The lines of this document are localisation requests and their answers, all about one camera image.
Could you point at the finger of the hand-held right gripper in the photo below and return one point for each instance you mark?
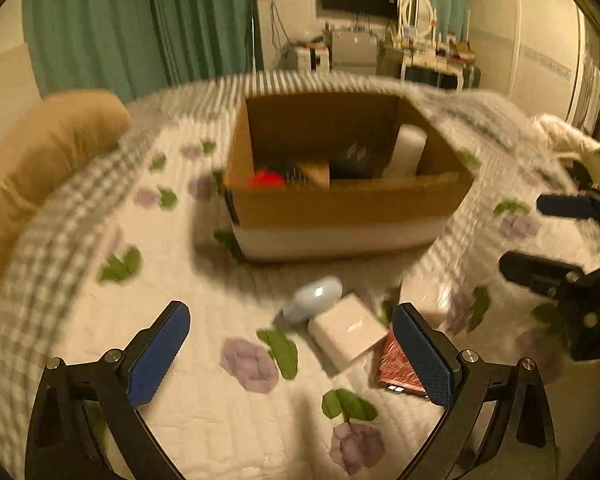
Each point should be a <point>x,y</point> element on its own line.
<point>540,270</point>
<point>562,206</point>

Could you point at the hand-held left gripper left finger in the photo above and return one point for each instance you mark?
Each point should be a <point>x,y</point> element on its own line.
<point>160,355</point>

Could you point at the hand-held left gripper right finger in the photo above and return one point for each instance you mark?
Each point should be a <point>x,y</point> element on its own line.
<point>425,360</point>

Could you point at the red box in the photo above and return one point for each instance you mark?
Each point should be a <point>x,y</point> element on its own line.
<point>397,367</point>

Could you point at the small white box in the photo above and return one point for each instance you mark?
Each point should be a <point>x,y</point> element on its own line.
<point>347,332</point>

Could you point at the light blue rounded case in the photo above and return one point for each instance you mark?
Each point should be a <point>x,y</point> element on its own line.
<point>310,300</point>

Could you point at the cardboard box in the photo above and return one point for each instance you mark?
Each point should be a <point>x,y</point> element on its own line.
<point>330,215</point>

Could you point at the crumpled white cloth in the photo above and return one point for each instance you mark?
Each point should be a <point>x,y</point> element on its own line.
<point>565,132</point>

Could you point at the white cylindrical bottle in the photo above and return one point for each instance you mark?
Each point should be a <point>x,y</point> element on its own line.
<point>405,152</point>

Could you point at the white wardrobe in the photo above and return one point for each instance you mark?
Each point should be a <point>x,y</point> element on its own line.
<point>535,35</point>

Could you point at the white dressing table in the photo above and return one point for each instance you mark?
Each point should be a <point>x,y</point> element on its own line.
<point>437,67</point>

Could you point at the red round item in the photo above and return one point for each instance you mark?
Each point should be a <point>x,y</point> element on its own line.
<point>266,180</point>

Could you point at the black box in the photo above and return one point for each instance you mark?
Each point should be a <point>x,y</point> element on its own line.
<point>355,165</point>

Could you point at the small wooden box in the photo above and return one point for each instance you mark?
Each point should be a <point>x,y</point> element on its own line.
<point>314,174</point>

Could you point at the tan pillow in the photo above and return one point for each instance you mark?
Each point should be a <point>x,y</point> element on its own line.
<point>45,160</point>

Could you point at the white vanity mirror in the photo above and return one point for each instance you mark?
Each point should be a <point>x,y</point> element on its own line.
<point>417,12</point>

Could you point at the silver cabinet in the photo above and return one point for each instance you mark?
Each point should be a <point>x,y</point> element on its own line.
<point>352,50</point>

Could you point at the wide green curtain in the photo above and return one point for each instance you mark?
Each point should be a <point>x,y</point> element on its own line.
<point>130,20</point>

